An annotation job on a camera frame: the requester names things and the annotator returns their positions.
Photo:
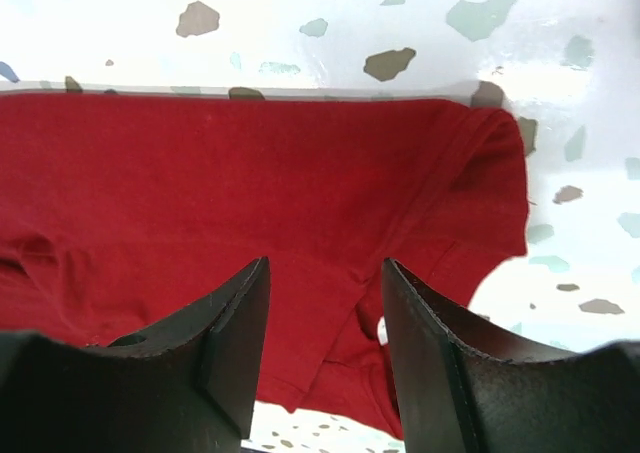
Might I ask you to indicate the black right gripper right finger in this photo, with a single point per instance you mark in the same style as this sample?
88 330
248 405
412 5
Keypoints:
464 384

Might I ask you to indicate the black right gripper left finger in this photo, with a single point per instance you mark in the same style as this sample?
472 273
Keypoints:
186 383

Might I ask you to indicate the red t shirt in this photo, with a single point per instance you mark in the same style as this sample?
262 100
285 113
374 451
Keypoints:
118 210

